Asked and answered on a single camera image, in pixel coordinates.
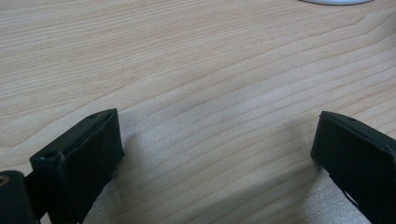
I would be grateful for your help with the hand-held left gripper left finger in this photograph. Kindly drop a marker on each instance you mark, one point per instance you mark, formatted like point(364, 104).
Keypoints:
point(81, 158)

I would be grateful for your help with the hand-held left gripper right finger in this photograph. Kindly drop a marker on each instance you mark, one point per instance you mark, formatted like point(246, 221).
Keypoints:
point(358, 155)

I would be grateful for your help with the white round plate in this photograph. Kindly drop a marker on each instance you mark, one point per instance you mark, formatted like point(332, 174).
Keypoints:
point(337, 2)

